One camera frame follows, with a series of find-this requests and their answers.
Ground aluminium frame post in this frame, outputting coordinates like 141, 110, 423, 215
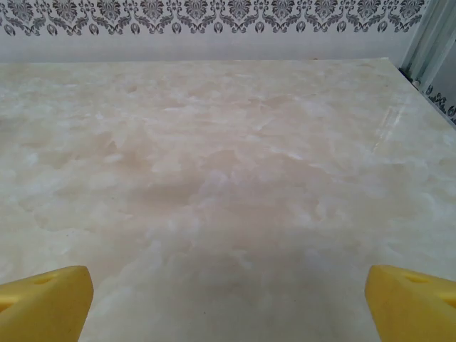
398, 0, 456, 125

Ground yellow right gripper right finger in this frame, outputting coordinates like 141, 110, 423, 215
366, 264, 456, 342

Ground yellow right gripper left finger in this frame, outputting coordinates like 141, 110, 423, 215
0, 265, 95, 342

